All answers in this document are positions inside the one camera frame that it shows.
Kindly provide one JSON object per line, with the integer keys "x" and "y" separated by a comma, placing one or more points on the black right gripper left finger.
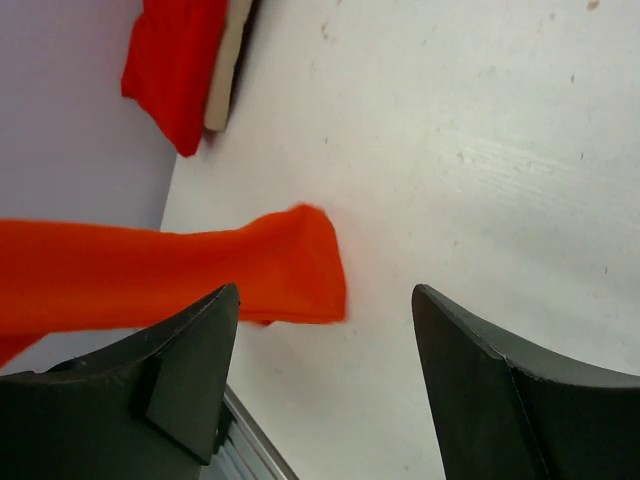
{"x": 144, "y": 407}

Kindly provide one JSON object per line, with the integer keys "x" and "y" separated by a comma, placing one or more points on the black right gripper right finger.
{"x": 504, "y": 407}

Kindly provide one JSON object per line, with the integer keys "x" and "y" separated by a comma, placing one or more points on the orange t shirt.
{"x": 66, "y": 277}

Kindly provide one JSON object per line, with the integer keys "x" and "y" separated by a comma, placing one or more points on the folded red t shirt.
{"x": 172, "y": 52}

